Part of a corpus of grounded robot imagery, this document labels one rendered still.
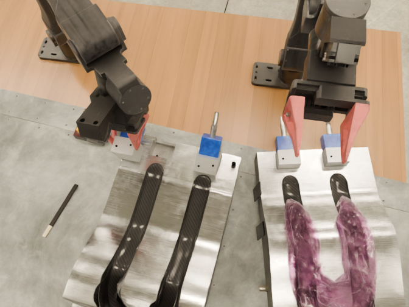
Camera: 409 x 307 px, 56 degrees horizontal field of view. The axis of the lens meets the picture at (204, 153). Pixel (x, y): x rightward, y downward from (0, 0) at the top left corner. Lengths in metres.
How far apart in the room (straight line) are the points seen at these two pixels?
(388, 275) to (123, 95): 0.61
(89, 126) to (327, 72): 0.39
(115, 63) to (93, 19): 0.07
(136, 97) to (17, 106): 0.55
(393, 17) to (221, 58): 1.50
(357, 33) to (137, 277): 0.56
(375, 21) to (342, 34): 1.88
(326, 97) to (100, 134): 0.37
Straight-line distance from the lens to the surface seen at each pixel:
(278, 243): 0.81
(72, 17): 0.67
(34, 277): 0.97
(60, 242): 0.96
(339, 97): 0.55
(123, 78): 0.62
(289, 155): 0.88
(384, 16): 2.43
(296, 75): 1.01
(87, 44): 0.65
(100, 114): 0.68
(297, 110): 0.53
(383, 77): 1.15
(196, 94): 1.03
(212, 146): 0.81
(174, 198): 0.83
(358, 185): 0.93
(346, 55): 0.51
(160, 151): 0.90
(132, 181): 0.86
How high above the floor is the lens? 1.68
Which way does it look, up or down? 68 degrees down
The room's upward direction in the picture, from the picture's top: 4 degrees counter-clockwise
